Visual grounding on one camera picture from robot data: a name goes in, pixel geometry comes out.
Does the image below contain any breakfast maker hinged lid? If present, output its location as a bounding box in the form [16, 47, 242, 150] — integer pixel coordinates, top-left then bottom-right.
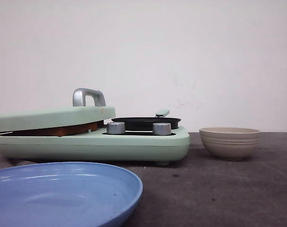
[0, 88, 116, 133]

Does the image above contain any white bread slice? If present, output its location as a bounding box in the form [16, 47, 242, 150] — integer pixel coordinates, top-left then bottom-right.
[11, 125, 86, 137]
[85, 121, 104, 132]

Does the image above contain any beige ceramic bowl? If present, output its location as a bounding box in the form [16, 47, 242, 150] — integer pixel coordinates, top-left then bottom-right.
[199, 127, 261, 161]

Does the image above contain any mint green breakfast maker base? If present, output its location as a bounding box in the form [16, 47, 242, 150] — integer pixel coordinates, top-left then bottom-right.
[0, 126, 190, 164]

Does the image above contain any black round frying pan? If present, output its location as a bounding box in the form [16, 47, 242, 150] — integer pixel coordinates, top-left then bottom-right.
[112, 109, 181, 131]

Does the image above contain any right silver control knob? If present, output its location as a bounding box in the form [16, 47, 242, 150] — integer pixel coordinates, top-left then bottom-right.
[152, 122, 171, 136]

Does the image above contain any silver control knob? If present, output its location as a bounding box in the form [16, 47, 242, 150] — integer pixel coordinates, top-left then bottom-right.
[107, 122, 126, 135]
[152, 122, 171, 136]

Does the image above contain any left silver control knob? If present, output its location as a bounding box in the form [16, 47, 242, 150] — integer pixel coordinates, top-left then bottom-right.
[107, 122, 126, 135]

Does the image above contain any blue plastic plate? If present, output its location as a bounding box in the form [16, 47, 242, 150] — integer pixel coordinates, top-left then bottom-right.
[0, 162, 143, 227]

